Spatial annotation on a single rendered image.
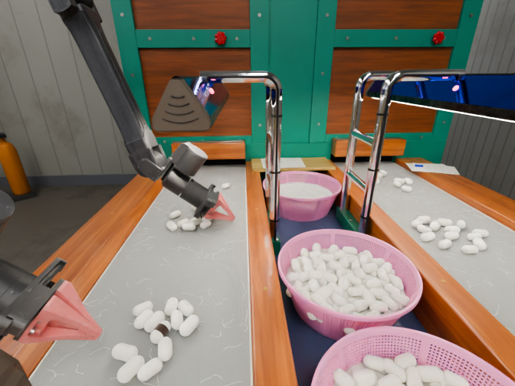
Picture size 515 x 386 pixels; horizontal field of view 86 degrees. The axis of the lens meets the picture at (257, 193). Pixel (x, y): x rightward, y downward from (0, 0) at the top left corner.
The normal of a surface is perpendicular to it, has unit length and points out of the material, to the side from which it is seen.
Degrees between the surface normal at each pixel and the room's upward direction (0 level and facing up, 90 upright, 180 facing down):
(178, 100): 90
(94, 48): 83
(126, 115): 83
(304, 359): 0
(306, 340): 0
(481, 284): 0
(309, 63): 90
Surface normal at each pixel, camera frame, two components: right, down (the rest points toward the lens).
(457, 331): -1.00, 0.03
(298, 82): 0.05, 0.39
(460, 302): 0.00, -0.92
